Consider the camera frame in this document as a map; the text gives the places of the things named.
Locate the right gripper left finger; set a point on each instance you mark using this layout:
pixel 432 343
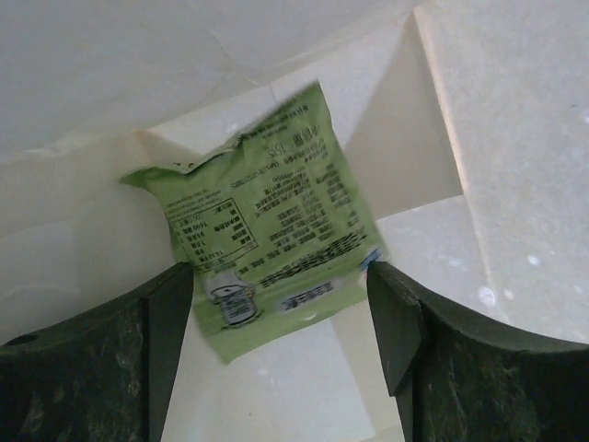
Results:
pixel 104 375

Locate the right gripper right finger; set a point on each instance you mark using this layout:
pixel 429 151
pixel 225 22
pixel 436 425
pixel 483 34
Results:
pixel 458 375

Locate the light green snack packet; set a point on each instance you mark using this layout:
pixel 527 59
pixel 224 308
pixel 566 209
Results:
pixel 274 224

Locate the beige paper bag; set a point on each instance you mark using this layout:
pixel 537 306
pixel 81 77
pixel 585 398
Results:
pixel 466 123

